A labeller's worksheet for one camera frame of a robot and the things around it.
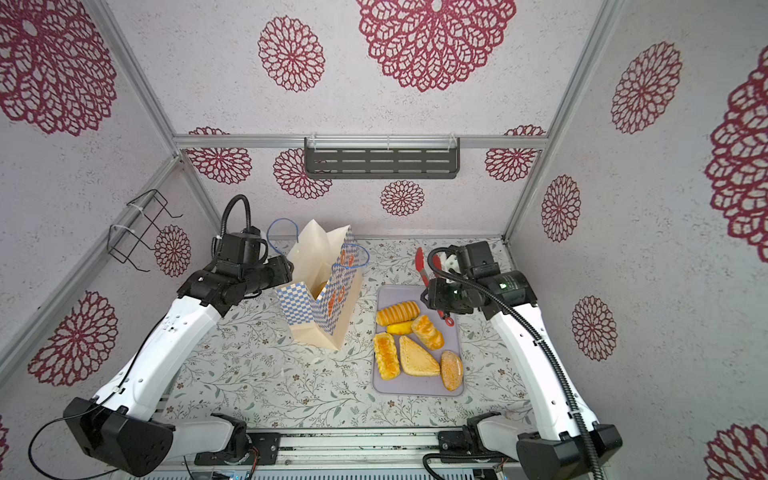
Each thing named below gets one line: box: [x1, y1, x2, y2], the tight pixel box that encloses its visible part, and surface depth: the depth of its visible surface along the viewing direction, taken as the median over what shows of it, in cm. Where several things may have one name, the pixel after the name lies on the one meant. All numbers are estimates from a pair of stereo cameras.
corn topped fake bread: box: [373, 332, 401, 381], surface depth 87 cm
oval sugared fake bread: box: [441, 350, 464, 392], surface depth 84 cm
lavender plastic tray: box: [373, 285, 463, 397], surface depth 85 cm
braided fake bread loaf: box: [376, 301, 421, 327], surface depth 96 cm
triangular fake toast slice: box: [399, 335, 440, 377], surface depth 86 cm
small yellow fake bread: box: [386, 321, 413, 335], surface depth 93 cm
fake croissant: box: [411, 314, 445, 351], surface depth 89 cm
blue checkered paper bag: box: [276, 219, 363, 350], surface depth 87 cm
